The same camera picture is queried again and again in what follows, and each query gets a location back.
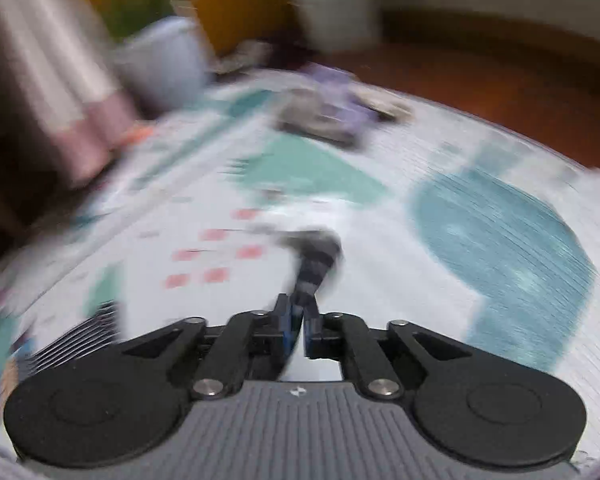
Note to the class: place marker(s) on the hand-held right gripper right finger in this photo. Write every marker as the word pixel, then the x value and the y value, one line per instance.
pixel 310 330

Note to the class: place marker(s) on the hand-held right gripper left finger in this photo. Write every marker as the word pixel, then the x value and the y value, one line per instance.
pixel 286 325

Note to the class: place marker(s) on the animal printed play mat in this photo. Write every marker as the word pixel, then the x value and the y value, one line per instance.
pixel 380 170

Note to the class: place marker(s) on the beige garment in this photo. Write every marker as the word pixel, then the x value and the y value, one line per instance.
pixel 320 120

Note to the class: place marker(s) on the orange round lid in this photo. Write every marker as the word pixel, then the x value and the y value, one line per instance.
pixel 140 133

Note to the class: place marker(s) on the lavender garment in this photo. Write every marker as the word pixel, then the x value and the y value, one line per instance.
pixel 330 80

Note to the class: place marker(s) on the small white cloth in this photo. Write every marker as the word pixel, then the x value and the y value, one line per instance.
pixel 245 55

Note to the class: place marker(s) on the large white bucket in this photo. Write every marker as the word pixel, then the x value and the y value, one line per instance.
pixel 165 60

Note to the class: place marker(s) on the white bucket with teal rim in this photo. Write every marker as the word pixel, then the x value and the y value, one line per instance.
pixel 340 0

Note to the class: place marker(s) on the yellow wooden cabinet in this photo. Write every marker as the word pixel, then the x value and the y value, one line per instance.
pixel 230 0

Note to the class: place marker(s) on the green plant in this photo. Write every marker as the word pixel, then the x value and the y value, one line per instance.
pixel 130 12

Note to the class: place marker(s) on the pink grey curtain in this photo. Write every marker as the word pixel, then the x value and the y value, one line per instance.
pixel 55 60

